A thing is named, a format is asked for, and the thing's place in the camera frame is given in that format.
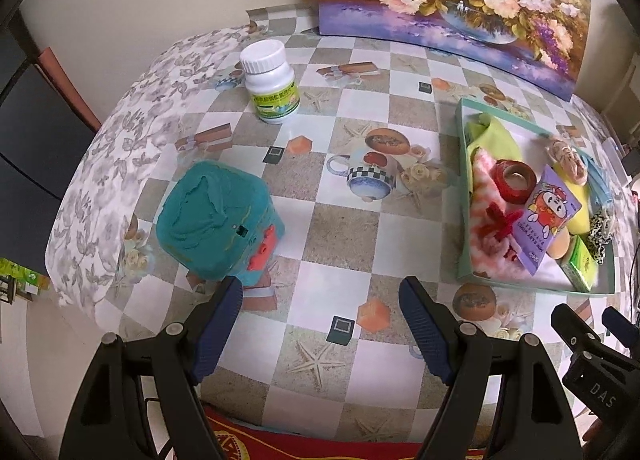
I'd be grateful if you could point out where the green tissue packet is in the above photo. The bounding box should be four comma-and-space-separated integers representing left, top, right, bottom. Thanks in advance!
560, 236, 599, 292

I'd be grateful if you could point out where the round beige makeup puff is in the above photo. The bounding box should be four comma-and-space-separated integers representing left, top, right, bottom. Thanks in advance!
547, 227, 570, 261

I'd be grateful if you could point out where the leopard print scrunchie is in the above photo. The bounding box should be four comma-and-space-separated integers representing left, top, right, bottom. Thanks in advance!
586, 208, 616, 265

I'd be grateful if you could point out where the yellow sponge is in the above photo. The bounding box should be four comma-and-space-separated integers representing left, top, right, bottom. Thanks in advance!
552, 161, 594, 236

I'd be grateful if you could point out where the pink white striped towel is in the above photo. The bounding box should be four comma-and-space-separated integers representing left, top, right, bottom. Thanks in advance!
469, 148, 528, 281

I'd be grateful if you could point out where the purple cartoon wipes packet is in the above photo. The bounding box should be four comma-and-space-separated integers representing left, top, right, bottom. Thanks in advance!
512, 164, 582, 276

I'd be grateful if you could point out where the red tape roll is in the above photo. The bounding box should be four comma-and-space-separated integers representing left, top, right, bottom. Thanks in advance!
491, 159, 538, 204

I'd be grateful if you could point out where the pink fabric scrunchie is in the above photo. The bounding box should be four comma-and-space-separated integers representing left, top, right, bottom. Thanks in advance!
546, 136, 588, 186

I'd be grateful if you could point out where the lime green cloth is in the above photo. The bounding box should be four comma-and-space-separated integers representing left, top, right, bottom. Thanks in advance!
464, 112, 523, 182

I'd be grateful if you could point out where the red white knot toy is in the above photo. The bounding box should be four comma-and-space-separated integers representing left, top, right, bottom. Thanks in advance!
477, 202, 524, 241

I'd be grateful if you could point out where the light blue face mask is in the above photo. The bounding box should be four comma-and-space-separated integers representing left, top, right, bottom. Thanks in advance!
578, 150, 613, 214

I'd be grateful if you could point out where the right hand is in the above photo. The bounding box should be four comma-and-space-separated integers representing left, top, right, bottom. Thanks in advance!
582, 419, 606, 446

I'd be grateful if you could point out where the teal shallow box tray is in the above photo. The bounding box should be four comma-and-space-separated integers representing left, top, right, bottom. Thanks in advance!
457, 98, 620, 295

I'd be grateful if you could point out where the white power strip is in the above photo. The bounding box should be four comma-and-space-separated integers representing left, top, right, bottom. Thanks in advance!
602, 137, 631, 186

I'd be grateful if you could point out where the teal toy box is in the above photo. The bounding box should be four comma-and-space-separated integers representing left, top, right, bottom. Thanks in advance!
156, 161, 285, 287

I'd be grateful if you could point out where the white green pill bottle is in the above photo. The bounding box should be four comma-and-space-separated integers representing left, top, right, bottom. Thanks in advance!
240, 38, 300, 124

